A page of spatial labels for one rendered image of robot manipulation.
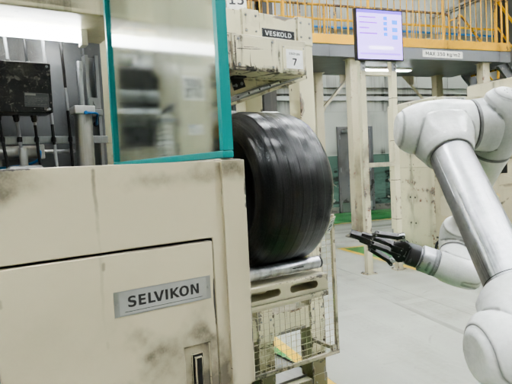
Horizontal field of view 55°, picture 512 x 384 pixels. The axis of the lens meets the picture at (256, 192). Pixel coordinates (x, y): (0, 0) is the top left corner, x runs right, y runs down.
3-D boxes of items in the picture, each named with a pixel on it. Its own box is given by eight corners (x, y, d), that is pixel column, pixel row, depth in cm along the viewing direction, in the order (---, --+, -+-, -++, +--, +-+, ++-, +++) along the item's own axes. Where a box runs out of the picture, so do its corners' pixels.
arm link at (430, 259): (430, 281, 163) (413, 274, 164) (430, 267, 171) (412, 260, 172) (441, 259, 159) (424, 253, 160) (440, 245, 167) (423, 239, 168)
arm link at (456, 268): (428, 284, 165) (430, 257, 174) (475, 301, 162) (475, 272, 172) (441, 264, 157) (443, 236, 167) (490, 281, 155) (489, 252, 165)
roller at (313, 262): (233, 282, 162) (240, 286, 158) (232, 269, 161) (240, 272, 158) (315, 266, 181) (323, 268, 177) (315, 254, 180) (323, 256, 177)
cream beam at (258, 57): (180, 65, 181) (177, 25, 181) (154, 78, 202) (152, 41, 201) (308, 75, 215) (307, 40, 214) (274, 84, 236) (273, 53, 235)
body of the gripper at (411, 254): (424, 252, 160) (395, 242, 162) (414, 273, 164) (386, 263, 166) (423, 241, 167) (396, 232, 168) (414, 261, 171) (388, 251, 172)
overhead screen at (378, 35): (356, 59, 526) (355, 7, 523) (354, 60, 530) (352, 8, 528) (404, 61, 547) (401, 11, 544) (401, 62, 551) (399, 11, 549)
